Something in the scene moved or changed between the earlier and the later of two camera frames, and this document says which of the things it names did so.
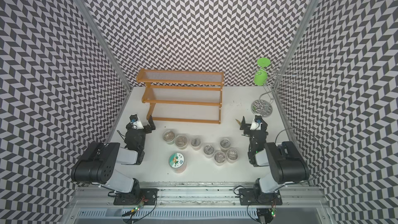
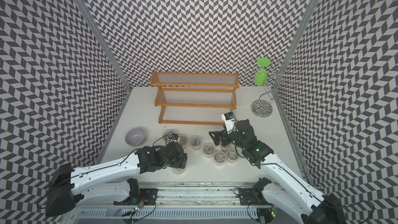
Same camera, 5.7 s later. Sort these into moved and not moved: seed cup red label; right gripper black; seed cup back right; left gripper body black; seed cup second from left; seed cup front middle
Moved: right gripper black; left gripper body black
Not moved: seed cup red label; seed cup front middle; seed cup back right; seed cup second from left
